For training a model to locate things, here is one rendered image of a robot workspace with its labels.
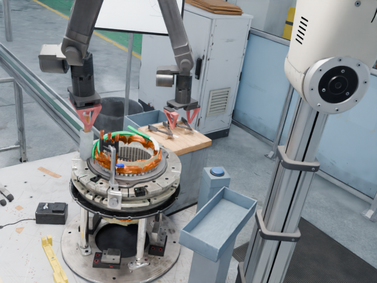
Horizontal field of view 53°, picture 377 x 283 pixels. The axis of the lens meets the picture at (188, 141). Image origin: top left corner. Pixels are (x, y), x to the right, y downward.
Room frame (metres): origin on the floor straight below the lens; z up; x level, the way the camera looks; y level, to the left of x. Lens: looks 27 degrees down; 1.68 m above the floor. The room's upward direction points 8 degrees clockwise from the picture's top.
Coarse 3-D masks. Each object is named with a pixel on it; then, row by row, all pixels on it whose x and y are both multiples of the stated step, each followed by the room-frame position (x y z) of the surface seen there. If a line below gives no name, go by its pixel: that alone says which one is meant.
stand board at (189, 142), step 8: (144, 128) 1.26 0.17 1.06; (176, 128) 1.30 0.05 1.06; (192, 128) 1.32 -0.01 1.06; (152, 136) 1.20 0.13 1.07; (160, 136) 1.21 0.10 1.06; (184, 136) 1.24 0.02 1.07; (192, 136) 1.25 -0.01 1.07; (200, 136) 1.26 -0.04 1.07; (168, 144) 1.16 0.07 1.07; (176, 144) 1.17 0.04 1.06; (184, 144) 1.18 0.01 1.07; (192, 144) 1.19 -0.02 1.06; (200, 144) 1.20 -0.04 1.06; (208, 144) 1.23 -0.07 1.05; (176, 152) 1.12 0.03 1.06; (184, 152) 1.15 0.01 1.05
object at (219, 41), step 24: (192, 24) 3.35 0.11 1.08; (216, 24) 3.22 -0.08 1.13; (240, 24) 3.42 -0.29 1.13; (144, 48) 3.87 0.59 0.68; (168, 48) 3.57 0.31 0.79; (192, 48) 3.32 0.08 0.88; (216, 48) 3.25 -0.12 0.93; (240, 48) 3.46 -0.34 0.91; (144, 72) 3.84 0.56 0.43; (192, 72) 3.28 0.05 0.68; (216, 72) 3.29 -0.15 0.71; (240, 72) 3.50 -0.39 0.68; (144, 96) 3.82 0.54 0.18; (168, 96) 3.51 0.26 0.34; (192, 96) 3.25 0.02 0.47; (216, 96) 3.31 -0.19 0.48; (192, 120) 3.21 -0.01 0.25; (216, 120) 3.36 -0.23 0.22
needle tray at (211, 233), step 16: (224, 192) 0.95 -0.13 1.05; (208, 208) 0.86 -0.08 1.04; (224, 208) 0.90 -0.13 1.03; (240, 208) 0.91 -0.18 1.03; (192, 224) 0.78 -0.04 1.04; (208, 224) 0.82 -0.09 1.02; (224, 224) 0.83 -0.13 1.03; (240, 224) 0.80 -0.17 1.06; (192, 240) 0.71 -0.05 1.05; (208, 240) 0.75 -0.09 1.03; (224, 240) 0.72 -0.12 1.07; (192, 256) 0.79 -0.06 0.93; (208, 256) 0.69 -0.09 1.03; (224, 256) 0.78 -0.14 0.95; (192, 272) 0.79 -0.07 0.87; (208, 272) 0.77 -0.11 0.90; (224, 272) 0.81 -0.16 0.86
